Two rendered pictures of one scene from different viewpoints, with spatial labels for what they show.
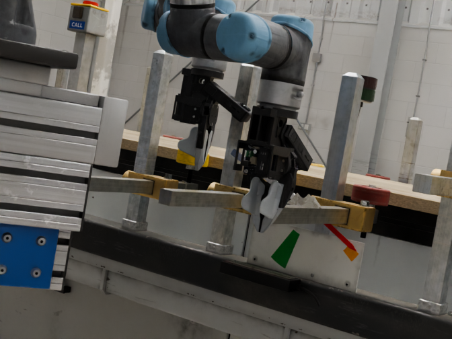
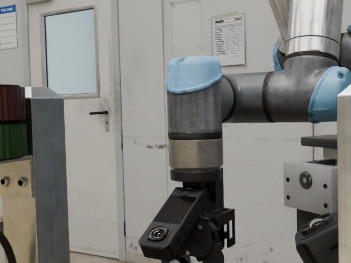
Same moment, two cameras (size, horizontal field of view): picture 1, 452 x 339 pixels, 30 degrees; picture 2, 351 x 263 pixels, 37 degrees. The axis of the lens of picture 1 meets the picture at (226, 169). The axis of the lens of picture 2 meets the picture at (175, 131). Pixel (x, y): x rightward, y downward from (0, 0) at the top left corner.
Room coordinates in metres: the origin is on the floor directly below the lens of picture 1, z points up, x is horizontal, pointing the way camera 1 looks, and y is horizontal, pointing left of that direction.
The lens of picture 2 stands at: (2.14, -0.14, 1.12)
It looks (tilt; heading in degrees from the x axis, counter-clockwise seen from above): 3 degrees down; 176
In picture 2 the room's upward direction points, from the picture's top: 2 degrees counter-clockwise
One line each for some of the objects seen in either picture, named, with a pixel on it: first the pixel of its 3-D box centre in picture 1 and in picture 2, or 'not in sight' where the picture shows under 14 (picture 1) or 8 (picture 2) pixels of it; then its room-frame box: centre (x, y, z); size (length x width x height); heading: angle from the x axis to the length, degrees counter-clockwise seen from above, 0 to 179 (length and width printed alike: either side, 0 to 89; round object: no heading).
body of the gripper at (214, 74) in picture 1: (199, 98); not in sight; (1.80, 0.08, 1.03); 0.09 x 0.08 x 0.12; 78
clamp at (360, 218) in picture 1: (339, 213); not in sight; (1.72, -0.24, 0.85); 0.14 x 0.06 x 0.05; 57
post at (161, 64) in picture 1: (146, 150); not in sight; (2.01, 0.19, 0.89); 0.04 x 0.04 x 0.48; 57
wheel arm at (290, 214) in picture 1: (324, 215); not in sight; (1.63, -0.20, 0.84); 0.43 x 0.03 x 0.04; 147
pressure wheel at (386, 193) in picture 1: (367, 211); not in sight; (1.80, -0.31, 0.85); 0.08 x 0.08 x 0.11
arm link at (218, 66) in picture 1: (208, 61); not in sight; (1.80, 0.07, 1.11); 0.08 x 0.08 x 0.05
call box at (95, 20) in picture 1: (87, 21); not in sight; (2.15, 0.41, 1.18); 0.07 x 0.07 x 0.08; 57
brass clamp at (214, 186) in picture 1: (237, 198); not in sight; (1.86, -0.03, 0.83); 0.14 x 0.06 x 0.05; 57
